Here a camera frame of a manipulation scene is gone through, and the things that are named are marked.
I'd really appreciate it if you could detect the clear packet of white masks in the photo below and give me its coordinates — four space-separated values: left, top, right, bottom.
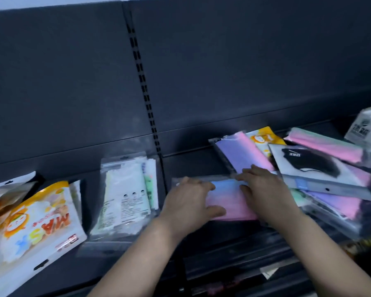
89 152 160 242

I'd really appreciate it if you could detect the white cardboard box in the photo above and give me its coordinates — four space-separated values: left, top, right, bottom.
344 105 371 153

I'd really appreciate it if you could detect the person's left hand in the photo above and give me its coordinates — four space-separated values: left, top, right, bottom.
157 177 227 242

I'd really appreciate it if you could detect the small yellow cartoon mask packet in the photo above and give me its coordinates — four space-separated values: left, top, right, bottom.
246 126 287 159

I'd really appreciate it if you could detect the orange cartoon mask packet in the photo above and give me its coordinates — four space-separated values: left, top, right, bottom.
0 171 38 248

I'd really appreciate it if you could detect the slotted shelf upright strip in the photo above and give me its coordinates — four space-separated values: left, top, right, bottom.
122 1 168 195

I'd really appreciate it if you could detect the lilac pink mask packet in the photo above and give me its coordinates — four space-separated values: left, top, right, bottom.
302 164 371 221

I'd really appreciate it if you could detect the pink green mask packet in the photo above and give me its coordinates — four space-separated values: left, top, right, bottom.
284 127 371 165

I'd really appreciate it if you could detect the person's left forearm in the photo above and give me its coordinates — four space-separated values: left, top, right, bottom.
87 217 181 297

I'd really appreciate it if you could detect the blue pink pastel mask packet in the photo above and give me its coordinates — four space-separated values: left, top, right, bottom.
172 175 259 222

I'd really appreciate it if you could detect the person's right hand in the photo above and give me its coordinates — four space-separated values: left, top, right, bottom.
235 165 300 227

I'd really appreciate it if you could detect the large yellow cartoon mask packet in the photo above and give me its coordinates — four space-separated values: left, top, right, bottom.
0 181 88 297

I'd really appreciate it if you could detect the dark shelf edge rail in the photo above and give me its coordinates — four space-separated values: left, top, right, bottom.
161 229 344 297

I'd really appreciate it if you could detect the black mask packet white card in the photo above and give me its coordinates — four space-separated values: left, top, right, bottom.
268 143 371 201

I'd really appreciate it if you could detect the person's right forearm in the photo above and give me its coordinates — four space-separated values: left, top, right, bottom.
270 210 371 297

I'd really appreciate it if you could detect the purple pink mask packet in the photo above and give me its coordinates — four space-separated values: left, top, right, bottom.
208 131 276 175

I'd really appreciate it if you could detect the white shelf price label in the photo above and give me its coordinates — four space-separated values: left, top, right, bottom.
259 266 280 281

